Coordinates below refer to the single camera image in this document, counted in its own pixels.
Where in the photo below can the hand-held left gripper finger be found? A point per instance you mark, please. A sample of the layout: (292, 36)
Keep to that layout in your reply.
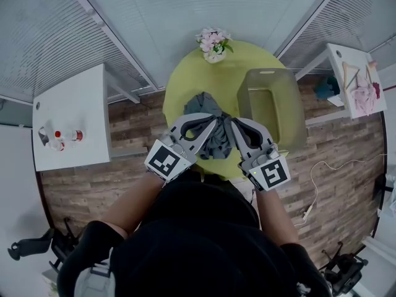
(195, 116)
(204, 138)

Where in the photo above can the pink crumpled garment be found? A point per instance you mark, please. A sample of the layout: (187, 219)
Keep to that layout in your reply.
(364, 99)

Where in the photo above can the person's right forearm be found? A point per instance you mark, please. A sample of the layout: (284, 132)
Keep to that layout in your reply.
(275, 215)

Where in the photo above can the pink flowers in white pot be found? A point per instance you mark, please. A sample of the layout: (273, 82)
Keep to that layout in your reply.
(214, 43)

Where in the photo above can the small clear bottle red label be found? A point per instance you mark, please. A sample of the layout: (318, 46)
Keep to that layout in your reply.
(59, 146)

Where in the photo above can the white table with grommet hole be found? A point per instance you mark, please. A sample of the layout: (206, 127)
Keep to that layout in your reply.
(71, 97)

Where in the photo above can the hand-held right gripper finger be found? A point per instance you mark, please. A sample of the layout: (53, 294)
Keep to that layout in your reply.
(261, 128)
(242, 142)

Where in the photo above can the grey tissue holder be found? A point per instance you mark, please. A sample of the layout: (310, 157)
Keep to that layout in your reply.
(43, 135)

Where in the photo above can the person's left forearm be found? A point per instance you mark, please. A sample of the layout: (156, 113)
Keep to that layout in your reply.
(136, 206)

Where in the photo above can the light grey bag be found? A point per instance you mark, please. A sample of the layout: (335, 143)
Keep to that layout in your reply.
(94, 280)

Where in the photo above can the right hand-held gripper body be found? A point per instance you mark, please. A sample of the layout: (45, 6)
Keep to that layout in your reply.
(272, 173)

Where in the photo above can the dark red cloth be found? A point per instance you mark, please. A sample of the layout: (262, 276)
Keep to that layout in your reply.
(377, 90)

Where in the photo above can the person's black clothing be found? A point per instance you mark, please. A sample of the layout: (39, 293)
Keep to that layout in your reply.
(198, 243)

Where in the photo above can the clear bottle red cap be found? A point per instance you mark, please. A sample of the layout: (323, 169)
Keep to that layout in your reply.
(69, 135)

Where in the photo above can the white table with hangers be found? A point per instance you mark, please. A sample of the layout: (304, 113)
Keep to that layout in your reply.
(352, 57)

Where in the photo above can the wooden clothes hanger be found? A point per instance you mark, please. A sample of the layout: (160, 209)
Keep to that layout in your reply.
(347, 71)

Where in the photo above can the white power strip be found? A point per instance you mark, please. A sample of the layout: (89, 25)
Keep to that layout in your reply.
(307, 212)

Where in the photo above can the dark grey clothes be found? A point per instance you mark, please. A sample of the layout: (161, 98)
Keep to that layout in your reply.
(204, 104)

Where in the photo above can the teal cloth bundle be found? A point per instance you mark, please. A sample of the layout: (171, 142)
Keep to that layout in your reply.
(326, 88)

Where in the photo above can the round table green tablecloth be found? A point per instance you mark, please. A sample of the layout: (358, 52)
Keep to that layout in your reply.
(198, 76)

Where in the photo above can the grey plastic bin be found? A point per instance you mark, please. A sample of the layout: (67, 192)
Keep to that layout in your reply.
(287, 104)

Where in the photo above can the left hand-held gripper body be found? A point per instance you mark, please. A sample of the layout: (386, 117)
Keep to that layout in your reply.
(162, 162)

